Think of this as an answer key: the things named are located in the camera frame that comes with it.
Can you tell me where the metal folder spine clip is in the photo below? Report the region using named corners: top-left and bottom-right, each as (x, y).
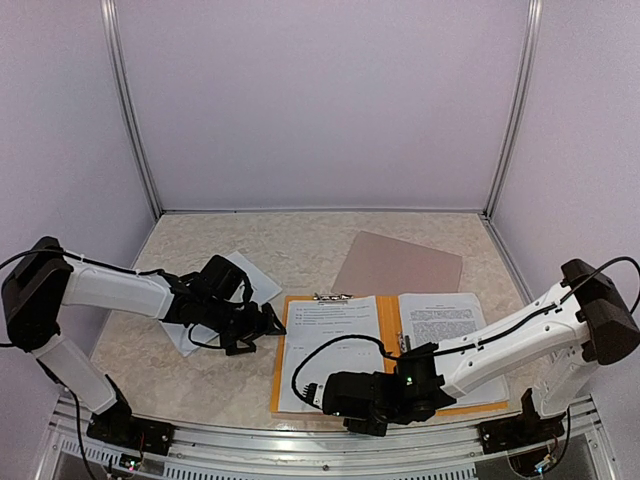
top-left (397, 332), bottom-right (411, 355)

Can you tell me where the front aluminium rail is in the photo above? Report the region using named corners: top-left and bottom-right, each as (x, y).
top-left (33, 397), bottom-right (620, 479)

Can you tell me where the translucent grey plastic sheet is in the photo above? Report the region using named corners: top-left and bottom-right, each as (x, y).
top-left (332, 231), bottom-right (463, 296)

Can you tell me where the right aluminium frame post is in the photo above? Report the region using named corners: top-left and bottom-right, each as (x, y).
top-left (483, 0), bottom-right (543, 223)

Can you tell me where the orange file folder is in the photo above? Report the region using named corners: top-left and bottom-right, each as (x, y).
top-left (283, 293), bottom-right (510, 416)

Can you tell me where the aluminium frame post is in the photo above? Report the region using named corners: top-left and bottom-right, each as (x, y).
top-left (483, 0), bottom-right (543, 223)
top-left (100, 0), bottom-right (164, 221)

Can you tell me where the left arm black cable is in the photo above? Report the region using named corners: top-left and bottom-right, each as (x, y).
top-left (0, 249), bottom-right (256, 351)

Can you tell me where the stack of printed papers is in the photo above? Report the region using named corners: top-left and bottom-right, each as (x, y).
top-left (397, 291), bottom-right (508, 406)

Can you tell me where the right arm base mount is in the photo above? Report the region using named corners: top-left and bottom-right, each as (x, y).
top-left (478, 416), bottom-right (565, 455)

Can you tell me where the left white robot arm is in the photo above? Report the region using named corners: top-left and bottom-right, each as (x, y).
top-left (1, 236), bottom-right (286, 445)

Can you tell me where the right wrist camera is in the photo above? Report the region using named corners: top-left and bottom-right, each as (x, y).
top-left (302, 382), bottom-right (325, 410)

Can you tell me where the white sheet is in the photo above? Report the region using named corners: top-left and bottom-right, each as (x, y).
top-left (270, 296), bottom-right (384, 414)

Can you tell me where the remaining white paper stack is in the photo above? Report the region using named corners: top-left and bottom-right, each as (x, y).
top-left (161, 255), bottom-right (263, 352)

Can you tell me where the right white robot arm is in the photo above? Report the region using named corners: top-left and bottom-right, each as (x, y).
top-left (303, 259), bottom-right (639, 444)

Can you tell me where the left aluminium frame post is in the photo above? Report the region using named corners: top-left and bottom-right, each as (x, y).
top-left (100, 0), bottom-right (164, 221)

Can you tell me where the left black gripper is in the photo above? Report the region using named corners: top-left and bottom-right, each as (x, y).
top-left (201, 296), bottom-right (286, 356)

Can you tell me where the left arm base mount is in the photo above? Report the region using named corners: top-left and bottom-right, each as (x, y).
top-left (87, 413), bottom-right (175, 456)

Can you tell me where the metal folder cover clip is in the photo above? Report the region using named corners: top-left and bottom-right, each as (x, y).
top-left (313, 293), bottom-right (354, 304)

